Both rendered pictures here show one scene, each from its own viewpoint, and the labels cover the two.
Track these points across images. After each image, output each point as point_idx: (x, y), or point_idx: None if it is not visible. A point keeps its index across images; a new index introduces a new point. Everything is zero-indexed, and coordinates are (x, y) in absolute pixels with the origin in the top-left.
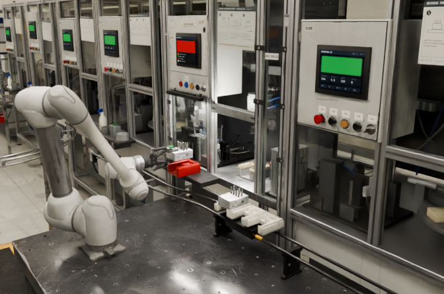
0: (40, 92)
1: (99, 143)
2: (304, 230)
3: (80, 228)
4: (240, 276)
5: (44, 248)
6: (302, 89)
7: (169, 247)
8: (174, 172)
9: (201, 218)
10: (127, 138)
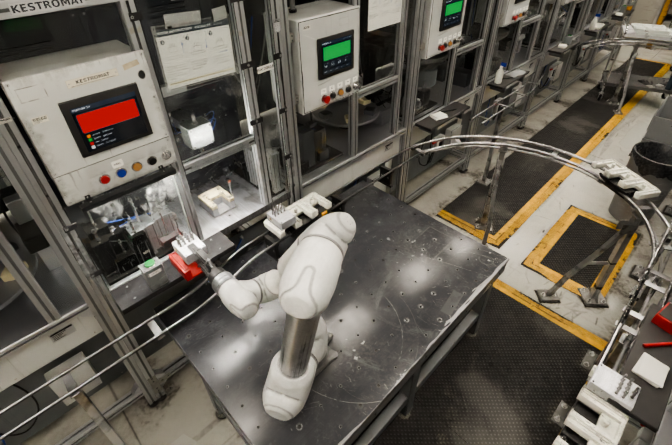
0: (333, 249)
1: None
2: (305, 192)
3: (322, 353)
4: None
5: (313, 429)
6: (306, 84)
7: None
8: (197, 271)
9: (236, 277)
10: None
